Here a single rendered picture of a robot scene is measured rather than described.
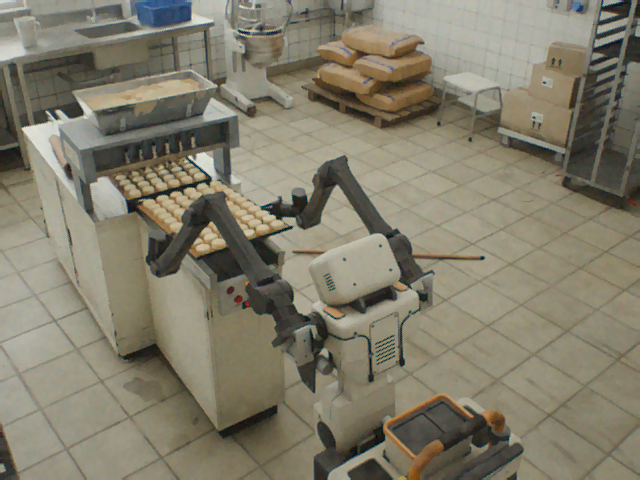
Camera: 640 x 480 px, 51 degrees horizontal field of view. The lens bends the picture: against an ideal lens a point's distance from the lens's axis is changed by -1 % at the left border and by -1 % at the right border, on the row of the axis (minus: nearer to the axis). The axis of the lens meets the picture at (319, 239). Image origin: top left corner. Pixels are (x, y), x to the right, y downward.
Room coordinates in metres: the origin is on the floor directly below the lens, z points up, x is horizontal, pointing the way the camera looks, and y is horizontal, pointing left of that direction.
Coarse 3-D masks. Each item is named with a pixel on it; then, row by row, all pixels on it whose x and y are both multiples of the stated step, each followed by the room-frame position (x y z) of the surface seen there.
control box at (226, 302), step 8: (232, 280) 2.09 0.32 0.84; (240, 280) 2.09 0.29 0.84; (224, 288) 2.05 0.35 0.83; (240, 288) 2.09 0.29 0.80; (224, 296) 2.05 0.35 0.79; (232, 296) 2.07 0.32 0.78; (248, 296) 2.11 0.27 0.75; (224, 304) 2.05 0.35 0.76; (232, 304) 2.07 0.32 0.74; (240, 304) 2.09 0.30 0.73; (248, 304) 2.10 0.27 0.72; (224, 312) 2.05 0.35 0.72; (232, 312) 2.07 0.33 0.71
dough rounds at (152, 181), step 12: (168, 168) 2.90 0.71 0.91; (180, 168) 2.88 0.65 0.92; (192, 168) 2.89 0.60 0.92; (120, 180) 2.75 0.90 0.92; (132, 180) 2.79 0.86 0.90; (144, 180) 2.78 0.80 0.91; (156, 180) 2.75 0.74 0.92; (168, 180) 2.76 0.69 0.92; (180, 180) 2.79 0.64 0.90; (192, 180) 2.79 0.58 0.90; (132, 192) 2.63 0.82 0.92; (144, 192) 2.65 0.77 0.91
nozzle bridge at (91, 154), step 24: (192, 120) 2.83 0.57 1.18; (216, 120) 2.84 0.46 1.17; (72, 144) 2.59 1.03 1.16; (96, 144) 2.56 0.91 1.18; (120, 144) 2.60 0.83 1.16; (216, 144) 2.88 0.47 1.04; (72, 168) 2.66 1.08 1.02; (96, 168) 2.60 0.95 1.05; (120, 168) 2.62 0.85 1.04; (216, 168) 3.04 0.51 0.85
